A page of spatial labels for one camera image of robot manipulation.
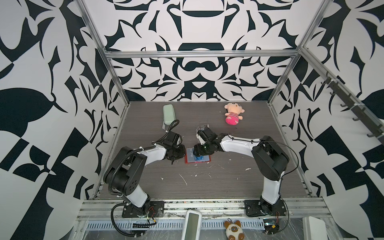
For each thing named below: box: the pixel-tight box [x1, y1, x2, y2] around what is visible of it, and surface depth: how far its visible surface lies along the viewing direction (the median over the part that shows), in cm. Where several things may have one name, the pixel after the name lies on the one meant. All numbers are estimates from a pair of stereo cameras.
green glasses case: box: [163, 104, 176, 125], surface depth 113 cm
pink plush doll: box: [224, 102, 245, 126], surface depth 109 cm
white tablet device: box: [181, 210, 202, 240], surface depth 68 cm
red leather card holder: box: [184, 147, 212, 164], surface depth 92 cm
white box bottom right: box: [302, 216, 329, 240], surface depth 69 cm
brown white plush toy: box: [224, 220, 245, 240], surface depth 68 cm
